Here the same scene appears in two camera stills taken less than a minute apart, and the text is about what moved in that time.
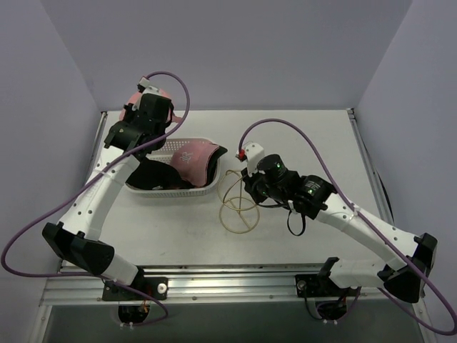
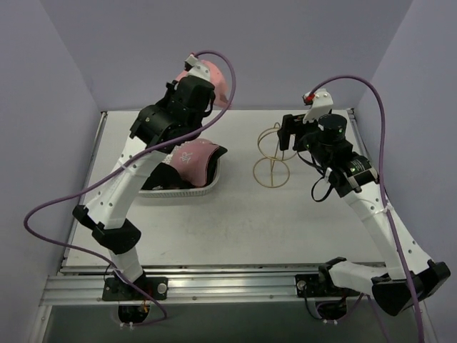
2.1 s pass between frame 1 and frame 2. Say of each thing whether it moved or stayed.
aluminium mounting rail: stayed
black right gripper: moved
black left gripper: moved
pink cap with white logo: stayed
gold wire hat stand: moved
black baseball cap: stayed
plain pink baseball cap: moved
